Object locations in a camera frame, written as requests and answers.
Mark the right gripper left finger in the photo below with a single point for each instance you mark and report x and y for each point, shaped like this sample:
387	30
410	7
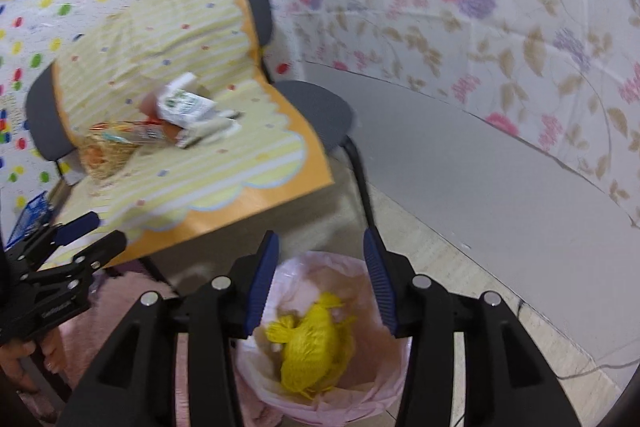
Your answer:
264	264

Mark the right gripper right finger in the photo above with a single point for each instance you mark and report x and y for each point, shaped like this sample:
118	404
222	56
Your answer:
380	269

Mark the yellow mesh net bag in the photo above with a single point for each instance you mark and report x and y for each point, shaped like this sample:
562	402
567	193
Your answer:
316	349

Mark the white paper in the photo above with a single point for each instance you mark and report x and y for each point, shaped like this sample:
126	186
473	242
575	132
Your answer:
211	128

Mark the woven bamboo basket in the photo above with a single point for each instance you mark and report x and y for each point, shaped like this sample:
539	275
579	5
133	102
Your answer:
107	147

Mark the white milk carton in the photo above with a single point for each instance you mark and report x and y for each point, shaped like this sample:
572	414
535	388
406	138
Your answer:
179	103

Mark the colourful snack pouch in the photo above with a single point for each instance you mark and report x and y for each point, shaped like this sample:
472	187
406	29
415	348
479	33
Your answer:
145	131

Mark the pink lined trash bin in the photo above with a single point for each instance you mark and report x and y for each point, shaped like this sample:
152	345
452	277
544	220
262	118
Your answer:
373	380

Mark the blue plastic basket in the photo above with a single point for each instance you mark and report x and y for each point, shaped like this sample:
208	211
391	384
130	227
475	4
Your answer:
37	212

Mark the grey office chair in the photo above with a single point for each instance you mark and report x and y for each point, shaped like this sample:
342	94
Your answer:
330	116

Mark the floral pattern wall sheet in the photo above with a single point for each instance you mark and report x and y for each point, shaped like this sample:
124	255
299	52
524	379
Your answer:
560	75

